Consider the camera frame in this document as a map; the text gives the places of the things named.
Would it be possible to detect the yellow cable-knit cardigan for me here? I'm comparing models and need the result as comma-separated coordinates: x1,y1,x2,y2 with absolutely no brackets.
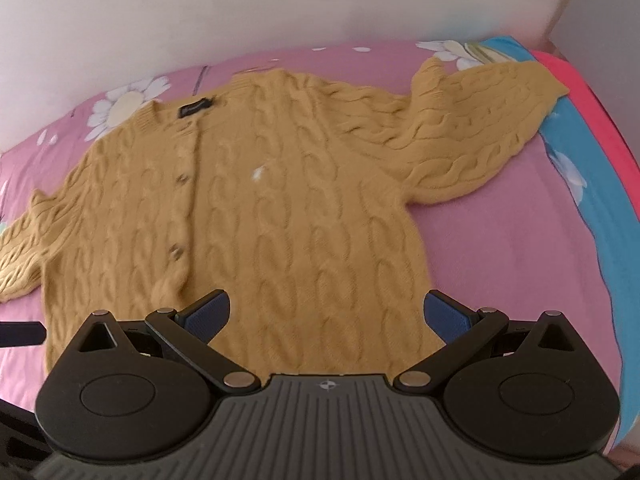
1,58,567,378

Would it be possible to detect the pink floral bed sheet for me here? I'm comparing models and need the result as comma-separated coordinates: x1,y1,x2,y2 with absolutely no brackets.
1,36,639,442

